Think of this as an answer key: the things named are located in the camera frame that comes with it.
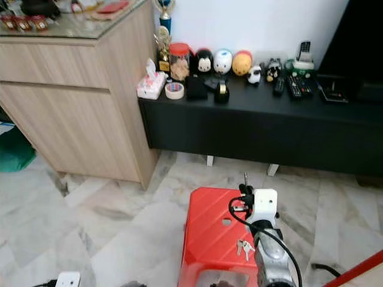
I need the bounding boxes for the silver keys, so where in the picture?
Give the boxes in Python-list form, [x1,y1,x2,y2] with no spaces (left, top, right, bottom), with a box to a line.
[236,239,257,261]

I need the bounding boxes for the clear jar red lid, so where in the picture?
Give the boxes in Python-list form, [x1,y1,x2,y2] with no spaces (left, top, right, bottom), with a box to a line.
[168,42,192,83]

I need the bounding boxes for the black bag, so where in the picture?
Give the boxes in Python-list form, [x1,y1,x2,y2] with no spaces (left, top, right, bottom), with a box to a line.
[21,0,62,17]

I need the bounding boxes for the black white plush figure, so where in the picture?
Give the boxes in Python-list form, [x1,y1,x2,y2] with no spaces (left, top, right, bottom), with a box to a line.
[266,58,284,83]

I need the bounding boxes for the black low console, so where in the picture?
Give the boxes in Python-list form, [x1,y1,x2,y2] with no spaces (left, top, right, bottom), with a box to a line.
[138,73,383,178]

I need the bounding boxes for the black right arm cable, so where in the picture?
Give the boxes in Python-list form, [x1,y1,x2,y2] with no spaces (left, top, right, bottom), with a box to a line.
[228,196,305,287]

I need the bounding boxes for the wide black remote control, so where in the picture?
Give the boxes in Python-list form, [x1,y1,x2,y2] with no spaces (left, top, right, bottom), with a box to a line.
[287,75,315,100]

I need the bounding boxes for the light wooden cabinet glass top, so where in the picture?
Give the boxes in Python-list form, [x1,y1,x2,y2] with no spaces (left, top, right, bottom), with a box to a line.
[0,0,160,191]

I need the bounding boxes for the small panda figure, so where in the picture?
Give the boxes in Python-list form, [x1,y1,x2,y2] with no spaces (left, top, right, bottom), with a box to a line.
[247,65,263,85]

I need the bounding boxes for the small gold trophy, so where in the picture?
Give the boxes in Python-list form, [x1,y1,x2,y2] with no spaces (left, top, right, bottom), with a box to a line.
[154,26,172,73]

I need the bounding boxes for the slim black remote control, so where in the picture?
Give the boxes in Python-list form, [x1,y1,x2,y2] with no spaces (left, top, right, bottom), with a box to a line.
[273,77,286,97]

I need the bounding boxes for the blue stem trophy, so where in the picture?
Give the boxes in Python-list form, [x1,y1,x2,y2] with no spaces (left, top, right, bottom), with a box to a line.
[153,0,178,34]

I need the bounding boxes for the red plastic stool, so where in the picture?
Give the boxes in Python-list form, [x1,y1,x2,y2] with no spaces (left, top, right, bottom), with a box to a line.
[178,187,267,287]

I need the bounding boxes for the black box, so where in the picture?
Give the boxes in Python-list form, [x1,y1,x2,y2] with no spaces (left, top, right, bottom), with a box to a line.
[186,74,209,101]

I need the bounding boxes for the black round plush toy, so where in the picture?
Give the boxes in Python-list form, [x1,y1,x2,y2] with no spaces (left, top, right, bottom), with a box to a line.
[193,49,214,75]

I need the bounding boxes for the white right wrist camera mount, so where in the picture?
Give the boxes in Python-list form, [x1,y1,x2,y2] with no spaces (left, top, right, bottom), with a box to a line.
[252,188,278,224]

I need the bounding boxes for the black tape dispenser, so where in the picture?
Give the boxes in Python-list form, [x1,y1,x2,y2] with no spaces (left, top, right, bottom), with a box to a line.
[214,80,231,105]

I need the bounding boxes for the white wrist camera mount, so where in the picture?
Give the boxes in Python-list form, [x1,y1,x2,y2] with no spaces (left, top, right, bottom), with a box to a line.
[252,188,278,224]
[56,271,82,287]

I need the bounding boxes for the yellow round plush toy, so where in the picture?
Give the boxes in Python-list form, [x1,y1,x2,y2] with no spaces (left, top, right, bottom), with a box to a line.
[232,50,254,77]

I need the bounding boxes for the black floor cable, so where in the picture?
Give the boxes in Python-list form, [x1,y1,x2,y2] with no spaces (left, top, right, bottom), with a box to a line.
[311,262,344,277]

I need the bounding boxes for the red wallet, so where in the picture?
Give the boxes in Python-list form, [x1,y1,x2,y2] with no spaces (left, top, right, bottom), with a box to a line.
[96,1,131,14]

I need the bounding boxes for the black television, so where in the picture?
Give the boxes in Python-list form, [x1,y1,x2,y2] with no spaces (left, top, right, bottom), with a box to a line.
[317,0,383,102]

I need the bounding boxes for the cordless phone with dock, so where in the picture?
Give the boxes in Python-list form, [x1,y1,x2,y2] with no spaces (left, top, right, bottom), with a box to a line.
[285,41,317,77]

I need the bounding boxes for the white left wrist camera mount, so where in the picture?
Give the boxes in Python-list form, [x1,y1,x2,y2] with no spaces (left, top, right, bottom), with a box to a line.
[56,271,82,287]

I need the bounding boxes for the green bag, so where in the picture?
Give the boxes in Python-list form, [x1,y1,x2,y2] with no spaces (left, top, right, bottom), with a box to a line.
[0,124,37,173]

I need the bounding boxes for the small red jar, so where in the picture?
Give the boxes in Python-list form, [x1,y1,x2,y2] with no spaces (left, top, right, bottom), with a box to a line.
[34,15,51,32]
[18,15,34,32]
[3,15,18,31]

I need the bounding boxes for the white round plush toy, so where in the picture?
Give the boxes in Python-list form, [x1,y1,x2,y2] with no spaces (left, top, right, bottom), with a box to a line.
[213,49,234,76]

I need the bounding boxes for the pink tissue box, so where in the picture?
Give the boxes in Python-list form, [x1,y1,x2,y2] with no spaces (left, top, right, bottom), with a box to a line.
[136,59,167,100]

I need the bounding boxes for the white tape roll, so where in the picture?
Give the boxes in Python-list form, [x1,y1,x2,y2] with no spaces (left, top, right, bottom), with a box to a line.
[165,83,186,100]

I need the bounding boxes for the small black pouch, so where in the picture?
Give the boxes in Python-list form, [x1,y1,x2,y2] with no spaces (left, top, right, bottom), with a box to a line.
[204,77,221,91]

